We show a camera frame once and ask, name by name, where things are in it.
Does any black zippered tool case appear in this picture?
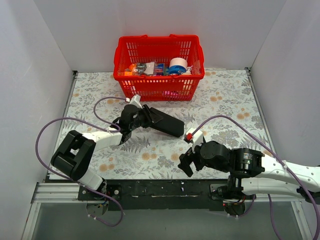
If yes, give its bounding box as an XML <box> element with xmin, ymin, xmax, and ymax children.
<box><xmin>150</xmin><ymin>107</ymin><xmax>185</xmax><ymax>138</ymax></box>

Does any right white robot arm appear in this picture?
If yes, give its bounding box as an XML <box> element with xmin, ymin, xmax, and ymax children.
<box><xmin>178</xmin><ymin>141</ymin><xmax>320</xmax><ymax>204</ymax></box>

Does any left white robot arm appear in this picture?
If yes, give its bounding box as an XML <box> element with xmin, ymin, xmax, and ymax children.
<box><xmin>50</xmin><ymin>104</ymin><xmax>164</xmax><ymax>200</ymax></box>

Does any orange small box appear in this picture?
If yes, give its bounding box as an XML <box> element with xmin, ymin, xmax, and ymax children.
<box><xmin>124</xmin><ymin>69</ymin><xmax>133</xmax><ymax>77</ymax></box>

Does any colourful packaged item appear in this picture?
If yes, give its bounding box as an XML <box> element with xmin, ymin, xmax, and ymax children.
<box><xmin>153</xmin><ymin>63</ymin><xmax>167</xmax><ymax>76</ymax></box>

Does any red plastic shopping basket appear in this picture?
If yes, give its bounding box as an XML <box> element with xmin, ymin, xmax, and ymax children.
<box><xmin>113</xmin><ymin>34</ymin><xmax>205</xmax><ymax>102</ymax></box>

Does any floral patterned table mat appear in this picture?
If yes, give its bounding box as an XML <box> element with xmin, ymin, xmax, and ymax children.
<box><xmin>59</xmin><ymin>69</ymin><xmax>272</xmax><ymax>180</ymax></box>

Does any white tape roll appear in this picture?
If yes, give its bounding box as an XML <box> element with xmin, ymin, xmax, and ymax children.
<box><xmin>168</xmin><ymin>57</ymin><xmax>188</xmax><ymax>75</ymax></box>

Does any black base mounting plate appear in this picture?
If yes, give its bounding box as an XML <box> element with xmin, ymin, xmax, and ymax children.
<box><xmin>78</xmin><ymin>179</ymin><xmax>255</xmax><ymax>211</ymax></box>

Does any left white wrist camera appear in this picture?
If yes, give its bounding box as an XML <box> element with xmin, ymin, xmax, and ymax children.
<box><xmin>125</xmin><ymin>94</ymin><xmax>142</xmax><ymax>109</ymax></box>

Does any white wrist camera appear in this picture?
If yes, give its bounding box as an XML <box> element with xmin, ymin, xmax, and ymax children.
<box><xmin>125</xmin><ymin>94</ymin><xmax>142</xmax><ymax>109</ymax></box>
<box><xmin>184</xmin><ymin>127</ymin><xmax>205</xmax><ymax>149</ymax></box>

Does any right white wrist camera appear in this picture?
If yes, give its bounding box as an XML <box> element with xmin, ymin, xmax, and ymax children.
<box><xmin>184</xmin><ymin>127</ymin><xmax>205</xmax><ymax>149</ymax></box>

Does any aluminium frame rail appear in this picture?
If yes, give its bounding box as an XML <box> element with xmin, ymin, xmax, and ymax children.
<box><xmin>31</xmin><ymin>181</ymin><xmax>301</xmax><ymax>204</ymax></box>

